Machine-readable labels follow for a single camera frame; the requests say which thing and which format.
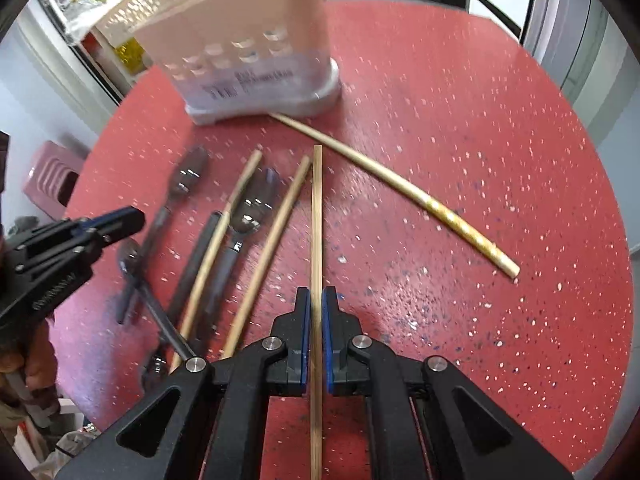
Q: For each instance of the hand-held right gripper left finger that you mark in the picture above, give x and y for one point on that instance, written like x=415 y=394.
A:
x=306 y=340

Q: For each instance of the pink plastic stool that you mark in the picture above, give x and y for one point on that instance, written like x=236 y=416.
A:
x=47 y=170

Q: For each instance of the plain wooden chopstick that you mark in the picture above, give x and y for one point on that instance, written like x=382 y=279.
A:
x=316 y=210
x=270 y=246
x=212 y=250

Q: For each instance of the beige cutlery holder basket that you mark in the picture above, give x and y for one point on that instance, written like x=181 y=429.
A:
x=240 y=25

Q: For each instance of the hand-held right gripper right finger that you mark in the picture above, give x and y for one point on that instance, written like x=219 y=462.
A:
x=326 y=345

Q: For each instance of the wooden chopstick with patterned end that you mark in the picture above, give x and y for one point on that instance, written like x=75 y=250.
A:
x=380 y=172

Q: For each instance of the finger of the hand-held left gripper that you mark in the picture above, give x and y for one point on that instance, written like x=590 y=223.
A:
x=60 y=252
x=120 y=222

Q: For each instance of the grey cloth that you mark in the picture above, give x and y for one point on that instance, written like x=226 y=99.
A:
x=25 y=224

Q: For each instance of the yellow bottle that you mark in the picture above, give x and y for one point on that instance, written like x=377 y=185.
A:
x=131 y=55

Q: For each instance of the person's left hand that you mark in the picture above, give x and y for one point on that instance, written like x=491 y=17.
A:
x=32 y=360

